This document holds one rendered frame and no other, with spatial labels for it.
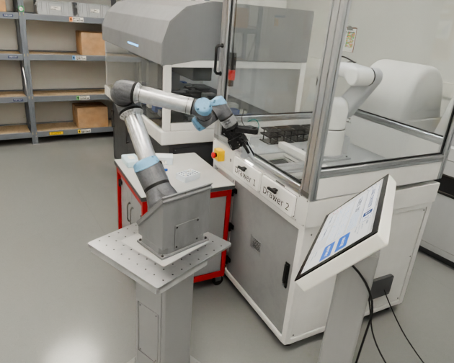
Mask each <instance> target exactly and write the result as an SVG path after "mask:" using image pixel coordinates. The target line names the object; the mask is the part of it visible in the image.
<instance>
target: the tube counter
mask: <svg viewBox="0 0 454 363"><path fill-rule="evenodd" d="M362 206H363V205H361V206H359V207H358V208H356V209H355V210H353V212H352V216H351V218H350V221H349V224H348V226H347V230H346V232H347V231H349V230H351V229H352V228H354V227H355V226H357V221H358V219H359V216H360V212H361V209H362Z"/></svg>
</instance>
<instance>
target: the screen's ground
mask: <svg viewBox="0 0 454 363"><path fill-rule="evenodd" d="M382 183H383V179H381V180H380V181H379V182H378V183H377V186H378V185H379V184H380V188H379V191H378V196H377V200H376V204H375V209H374V212H373V216H371V217H370V218H368V219H367V220H365V221H363V222H362V223H360V219H361V216H362V212H363V209H364V206H365V202H366V199H367V196H368V189H366V190H365V191H364V192H362V193H361V194H359V195H357V196H356V197H355V198H353V199H352V200H350V201H349V202H347V203H346V204H344V205H342V209H343V208H345V207H346V206H348V205H349V204H351V203H352V202H354V201H355V203H354V206H353V208H352V212H353V210H355V209H356V208H358V207H359V206H361V205H363V206H362V209H361V212H360V216H359V219H358V221H357V226H355V227H354V228H352V229H351V230H349V231H347V232H346V230H347V226H348V224H349V221H350V218H351V216H352V212H351V214H350V218H349V220H348V222H347V226H346V228H345V230H344V234H342V235H341V236H340V237H338V238H336V239H334V240H333V241H331V242H330V243H328V244H326V245H325V243H326V240H327V238H328V236H329V234H330V231H331V229H332V226H333V224H334V222H333V224H331V225H330V226H331V229H330V231H329V234H328V236H327V237H325V238H324V239H323V240H321V241H319V242H318V240H319V237H320V235H321V233H322V231H324V230H326V229H327V228H329V227H330V226H329V227H327V228H325V229H324V227H325V225H326V222H327V220H328V219H329V218H331V217H333V216H335V215H338V213H339V212H337V213H335V214H334V215H333V212H332V213H331V214H329V216H328V218H327V219H326V222H325V224H324V226H323V228H322V230H321V232H320V234H319V237H318V239H317V241H316V243H315V245H314V247H313V249H312V252H311V254H310V256H309V258H308V260H307V262H306V265H305V266H304V268H303V271H302V272H301V274H302V273H304V272H306V271H307V270H309V269H310V268H312V267H314V266H316V265H317V264H319V263H321V262H322V261H324V260H325V259H328V258H329V257H330V256H332V255H334V254H335V253H337V252H339V251H341V250H342V249H343V248H341V249H340V250H338V251H337V252H335V253H334V251H335V249H336V247H337V244H338V241H339V239H340V238H341V237H342V236H344V235H346V234H347V233H349V232H350V231H351V232H350V236H349V238H348V241H347V245H346V246H345V247H344V248H346V247H347V246H349V245H350V244H352V243H354V242H355V241H357V240H359V239H361V238H362V237H364V236H366V235H367V234H369V233H371V232H372V229H373V223H374V219H375V213H376V210H377V206H378V200H379V197H380V191H381V187H382ZM336 218H337V216H336V217H335V220H336ZM335 220H334V221H335ZM359 223H360V224H359ZM334 241H335V244H334V247H333V249H332V251H331V254H330V256H328V257H326V258H325V259H323V260H322V261H319V260H320V258H321V255H322V253H323V251H324V248H325V247H326V246H328V245H329V244H331V243H333V242H334ZM317 242H318V243H317Z"/></svg>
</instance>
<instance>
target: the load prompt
mask: <svg viewBox="0 0 454 363"><path fill-rule="evenodd" d="M379 188H380V184H379V185H378V186H376V187H375V188H373V189H371V190H370V191H369V192H368V196H367V199H366V202H365V206H364V209H363V212H362V216H361V219H360V223H362V222H363V221H365V220H367V219H368V218H370V217H371V216H373V212H374V209H375V204H376V200H377V196H378V191H379ZM360 223H359V224H360Z"/></svg>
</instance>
